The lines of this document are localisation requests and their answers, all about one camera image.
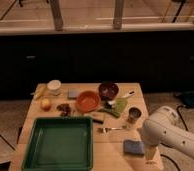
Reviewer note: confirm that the white cup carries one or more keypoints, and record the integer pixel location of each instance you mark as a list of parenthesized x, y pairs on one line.
[(54, 87)]

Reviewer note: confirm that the orange bowl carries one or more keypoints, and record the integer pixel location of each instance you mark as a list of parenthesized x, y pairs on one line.
[(87, 101)]

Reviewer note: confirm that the green leafy vegetable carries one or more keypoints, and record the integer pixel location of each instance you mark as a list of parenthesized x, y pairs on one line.
[(116, 108)]

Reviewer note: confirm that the black handled brush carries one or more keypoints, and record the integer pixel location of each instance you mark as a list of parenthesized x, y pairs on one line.
[(96, 118)]

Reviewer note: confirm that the white handled utensil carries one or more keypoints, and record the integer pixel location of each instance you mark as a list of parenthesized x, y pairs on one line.
[(124, 97)]

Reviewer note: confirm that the blue sponge front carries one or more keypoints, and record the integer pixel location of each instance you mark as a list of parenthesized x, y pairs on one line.
[(133, 147)]

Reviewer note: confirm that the green plastic tray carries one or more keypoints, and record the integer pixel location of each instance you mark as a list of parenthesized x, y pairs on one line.
[(60, 144)]

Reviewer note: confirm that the brown grapes bunch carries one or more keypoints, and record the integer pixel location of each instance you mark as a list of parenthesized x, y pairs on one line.
[(65, 109)]

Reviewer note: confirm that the dark maroon bowl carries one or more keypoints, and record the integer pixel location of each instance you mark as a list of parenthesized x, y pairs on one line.
[(108, 90)]

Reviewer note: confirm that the dark blue floor device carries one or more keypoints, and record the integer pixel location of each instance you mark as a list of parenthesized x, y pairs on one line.
[(187, 99)]

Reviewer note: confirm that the metal cup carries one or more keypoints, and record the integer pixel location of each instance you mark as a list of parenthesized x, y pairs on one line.
[(134, 115)]

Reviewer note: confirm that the silver fork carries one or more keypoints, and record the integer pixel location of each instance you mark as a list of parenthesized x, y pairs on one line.
[(106, 129)]

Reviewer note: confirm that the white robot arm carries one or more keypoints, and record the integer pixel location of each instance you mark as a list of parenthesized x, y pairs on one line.
[(160, 127)]

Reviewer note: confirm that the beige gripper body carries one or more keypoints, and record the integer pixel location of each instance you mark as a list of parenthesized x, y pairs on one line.
[(150, 152)]

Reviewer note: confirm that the yellow banana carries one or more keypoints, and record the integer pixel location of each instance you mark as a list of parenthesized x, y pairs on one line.
[(38, 93)]

